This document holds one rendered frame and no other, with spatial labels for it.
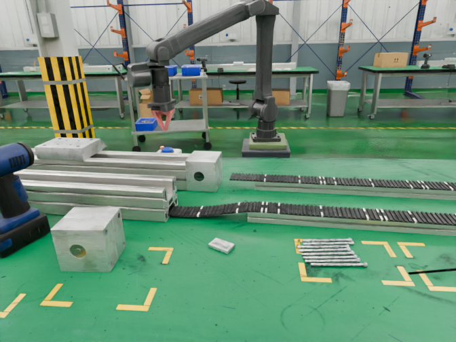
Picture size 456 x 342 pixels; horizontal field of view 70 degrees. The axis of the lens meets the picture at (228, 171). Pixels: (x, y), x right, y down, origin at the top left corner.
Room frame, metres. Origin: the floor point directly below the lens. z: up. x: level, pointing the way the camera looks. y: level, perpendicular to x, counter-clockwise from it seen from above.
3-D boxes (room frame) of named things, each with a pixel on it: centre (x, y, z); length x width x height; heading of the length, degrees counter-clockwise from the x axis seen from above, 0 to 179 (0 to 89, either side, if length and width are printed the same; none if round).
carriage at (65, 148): (1.01, 0.51, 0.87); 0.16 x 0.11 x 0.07; 80
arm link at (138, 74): (1.06, 0.24, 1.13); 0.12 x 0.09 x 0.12; 123
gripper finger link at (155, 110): (1.10, 0.21, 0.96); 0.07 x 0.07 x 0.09; 79
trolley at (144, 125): (3.97, 0.73, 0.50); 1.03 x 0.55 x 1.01; 96
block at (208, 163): (0.94, 0.07, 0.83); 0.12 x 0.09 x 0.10; 170
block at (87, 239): (0.58, 0.28, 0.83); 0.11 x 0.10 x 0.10; 176
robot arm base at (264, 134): (1.35, -0.17, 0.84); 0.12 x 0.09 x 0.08; 93
